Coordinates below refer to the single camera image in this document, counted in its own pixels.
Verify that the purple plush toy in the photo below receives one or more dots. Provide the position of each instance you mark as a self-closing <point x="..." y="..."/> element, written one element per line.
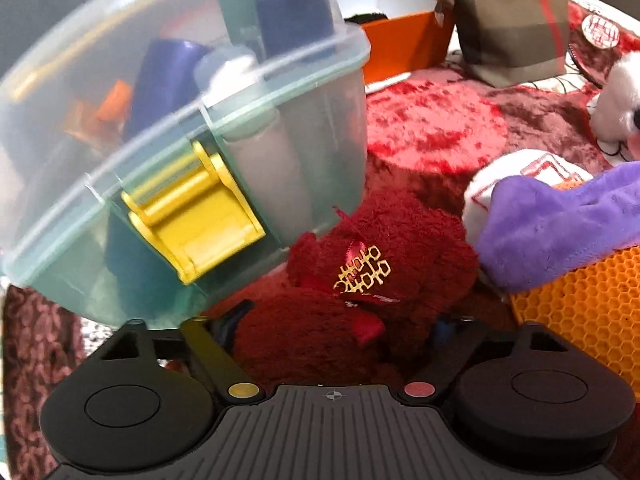
<point x="550" y="230"/>

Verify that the dark red plush bear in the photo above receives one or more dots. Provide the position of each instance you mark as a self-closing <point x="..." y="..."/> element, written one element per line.
<point x="380" y="280"/>

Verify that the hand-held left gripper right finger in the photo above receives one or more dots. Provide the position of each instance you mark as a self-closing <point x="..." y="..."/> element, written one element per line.
<point x="442" y="335"/>

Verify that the white plush toy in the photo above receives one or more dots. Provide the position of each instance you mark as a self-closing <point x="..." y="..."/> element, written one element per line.
<point x="622" y="105"/>

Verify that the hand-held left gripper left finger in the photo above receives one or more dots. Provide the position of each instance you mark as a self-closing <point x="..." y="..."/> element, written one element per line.
<point x="235" y="330"/>

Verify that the dark blue block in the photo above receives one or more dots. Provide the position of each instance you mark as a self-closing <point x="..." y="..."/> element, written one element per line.
<point x="295" y="20"/>

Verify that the orange cardboard box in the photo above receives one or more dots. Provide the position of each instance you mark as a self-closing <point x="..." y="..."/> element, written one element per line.
<point x="400" y="30"/>

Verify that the brown striped zipper pouch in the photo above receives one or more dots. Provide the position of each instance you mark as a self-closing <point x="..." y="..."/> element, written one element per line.
<point x="510" y="30"/>

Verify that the green block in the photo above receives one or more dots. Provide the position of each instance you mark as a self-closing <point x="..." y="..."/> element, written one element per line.
<point x="240" y="7"/>

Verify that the small orange item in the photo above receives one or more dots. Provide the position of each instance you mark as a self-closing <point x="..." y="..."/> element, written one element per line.
<point x="102" y="110"/>

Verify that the black fuzzy cloth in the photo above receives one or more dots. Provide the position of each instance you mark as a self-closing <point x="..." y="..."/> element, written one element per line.
<point x="367" y="16"/>

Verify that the white tube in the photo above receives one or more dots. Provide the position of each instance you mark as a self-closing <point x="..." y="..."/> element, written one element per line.
<point x="265" y="155"/>

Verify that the white red-patterned plush cushion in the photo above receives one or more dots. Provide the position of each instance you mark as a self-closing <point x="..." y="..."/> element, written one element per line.
<point x="505" y="180"/>

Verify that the blue roll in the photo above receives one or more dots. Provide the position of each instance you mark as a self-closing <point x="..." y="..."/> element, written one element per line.
<point x="167" y="85"/>

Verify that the orange honeycomb mat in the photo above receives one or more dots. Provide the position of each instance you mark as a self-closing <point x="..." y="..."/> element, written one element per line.
<point x="585" y="305"/>

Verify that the clear plastic storage container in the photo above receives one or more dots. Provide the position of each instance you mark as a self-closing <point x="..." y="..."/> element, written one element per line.
<point x="165" y="150"/>

